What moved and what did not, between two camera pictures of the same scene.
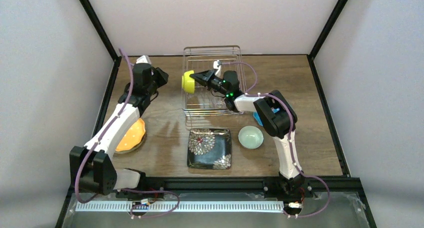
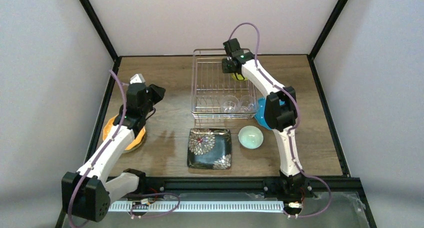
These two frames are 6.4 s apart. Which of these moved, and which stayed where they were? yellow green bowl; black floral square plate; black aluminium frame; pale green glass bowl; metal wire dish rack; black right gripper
Moved: yellow green bowl; metal wire dish rack; black right gripper
Stayed: pale green glass bowl; black aluminium frame; black floral square plate
